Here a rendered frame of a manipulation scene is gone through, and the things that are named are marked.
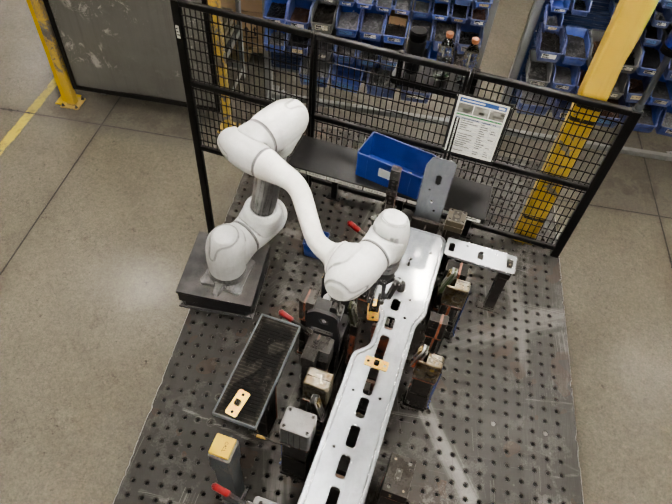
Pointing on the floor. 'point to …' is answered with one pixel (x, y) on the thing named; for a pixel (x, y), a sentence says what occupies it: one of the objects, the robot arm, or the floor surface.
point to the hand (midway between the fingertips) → (374, 302)
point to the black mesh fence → (390, 113)
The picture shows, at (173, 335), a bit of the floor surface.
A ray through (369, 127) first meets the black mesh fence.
